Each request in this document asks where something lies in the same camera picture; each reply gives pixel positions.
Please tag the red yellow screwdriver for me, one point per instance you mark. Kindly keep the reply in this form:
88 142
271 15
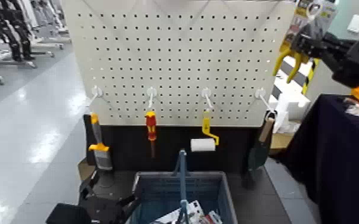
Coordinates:
151 125

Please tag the red white packaged item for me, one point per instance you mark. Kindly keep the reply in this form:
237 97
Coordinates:
212 218

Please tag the white wheeled robot stand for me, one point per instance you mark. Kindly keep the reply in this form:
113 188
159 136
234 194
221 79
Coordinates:
48 39
7 64

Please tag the white metal pegboard hook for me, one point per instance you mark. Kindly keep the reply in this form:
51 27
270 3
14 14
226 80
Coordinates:
151 93
260 93
96 92
206 93

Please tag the black stand back panel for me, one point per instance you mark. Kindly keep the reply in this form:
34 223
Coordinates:
173 140

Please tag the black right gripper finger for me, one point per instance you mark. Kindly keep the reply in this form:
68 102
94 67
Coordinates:
339 40
304 45

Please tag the brown cardboard box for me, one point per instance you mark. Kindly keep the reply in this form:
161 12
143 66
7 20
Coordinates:
279 141

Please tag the dark navy table cloth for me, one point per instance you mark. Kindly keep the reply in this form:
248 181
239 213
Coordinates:
339 162

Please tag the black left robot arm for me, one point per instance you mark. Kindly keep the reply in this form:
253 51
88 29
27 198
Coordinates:
68 215

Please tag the white pegboard panel with tools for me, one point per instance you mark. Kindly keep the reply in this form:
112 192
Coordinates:
179 62

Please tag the yellow black striped post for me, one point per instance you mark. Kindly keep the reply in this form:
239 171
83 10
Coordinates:
309 78

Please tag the white wall switch plate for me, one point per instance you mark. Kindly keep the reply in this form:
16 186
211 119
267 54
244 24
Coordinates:
356 23

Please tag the yellow paint roller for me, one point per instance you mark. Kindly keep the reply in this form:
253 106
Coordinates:
203 144

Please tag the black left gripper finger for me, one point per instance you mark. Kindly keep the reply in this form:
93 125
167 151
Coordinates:
131 202
89 186

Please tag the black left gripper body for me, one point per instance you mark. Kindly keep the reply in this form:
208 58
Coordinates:
104 211

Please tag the blue grey plastic crate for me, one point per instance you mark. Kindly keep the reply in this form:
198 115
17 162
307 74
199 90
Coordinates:
160 190

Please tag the orange grey paintbrush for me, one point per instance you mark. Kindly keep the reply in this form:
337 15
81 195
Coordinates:
99 147

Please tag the black humanoid robot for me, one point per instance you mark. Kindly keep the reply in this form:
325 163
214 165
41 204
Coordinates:
10 31

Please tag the yellow pliers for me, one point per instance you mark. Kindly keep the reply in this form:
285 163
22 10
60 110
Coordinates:
293 67

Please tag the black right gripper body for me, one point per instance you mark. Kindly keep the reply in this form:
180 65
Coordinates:
348 72

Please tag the white foam boxes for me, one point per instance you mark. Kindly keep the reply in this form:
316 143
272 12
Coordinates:
289 103

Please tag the dark grey stand base plate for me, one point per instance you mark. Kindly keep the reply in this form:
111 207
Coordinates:
254 203

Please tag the white zip tie loop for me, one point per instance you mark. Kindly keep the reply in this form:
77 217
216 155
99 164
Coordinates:
308 8

